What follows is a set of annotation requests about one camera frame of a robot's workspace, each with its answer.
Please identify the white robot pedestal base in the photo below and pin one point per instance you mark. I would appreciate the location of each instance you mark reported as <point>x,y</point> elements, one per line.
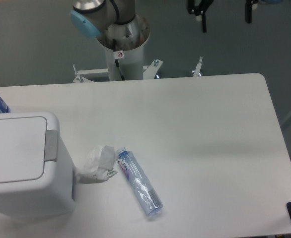
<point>124,51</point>

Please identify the white trash can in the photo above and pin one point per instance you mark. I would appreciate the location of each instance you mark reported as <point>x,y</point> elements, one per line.
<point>51,194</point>

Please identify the grey lid push button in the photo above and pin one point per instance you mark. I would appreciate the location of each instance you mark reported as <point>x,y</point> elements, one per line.
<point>51,145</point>

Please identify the crumpled white plastic wrapper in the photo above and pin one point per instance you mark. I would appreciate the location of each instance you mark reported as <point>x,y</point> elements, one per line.
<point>99,166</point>

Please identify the white trash can lid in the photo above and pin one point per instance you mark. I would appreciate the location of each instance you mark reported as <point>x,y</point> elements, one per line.
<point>22,144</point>

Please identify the empty clear plastic bottle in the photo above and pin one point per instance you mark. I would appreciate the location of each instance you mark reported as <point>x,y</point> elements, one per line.
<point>139,182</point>

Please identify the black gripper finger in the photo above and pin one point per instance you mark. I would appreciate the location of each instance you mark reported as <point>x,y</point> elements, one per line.
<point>250,5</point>
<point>199,11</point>

